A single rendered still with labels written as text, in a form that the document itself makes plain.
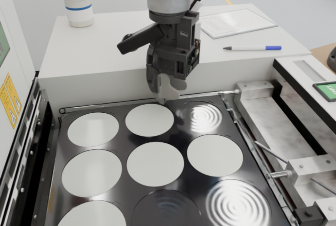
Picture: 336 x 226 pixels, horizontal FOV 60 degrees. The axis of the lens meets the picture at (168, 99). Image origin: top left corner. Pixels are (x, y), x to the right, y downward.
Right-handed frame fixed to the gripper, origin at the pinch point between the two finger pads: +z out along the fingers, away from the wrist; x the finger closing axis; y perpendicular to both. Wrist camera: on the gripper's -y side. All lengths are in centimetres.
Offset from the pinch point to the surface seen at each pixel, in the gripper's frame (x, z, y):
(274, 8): 337, 91, -15
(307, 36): 268, 91, 30
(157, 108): -2.4, 1.1, 0.6
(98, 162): -20.0, 1.3, -1.8
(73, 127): -14.9, 1.3, -11.8
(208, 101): 5.1, 1.3, 9.5
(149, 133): -9.7, 1.3, 2.7
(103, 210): -27.1, 1.3, 4.6
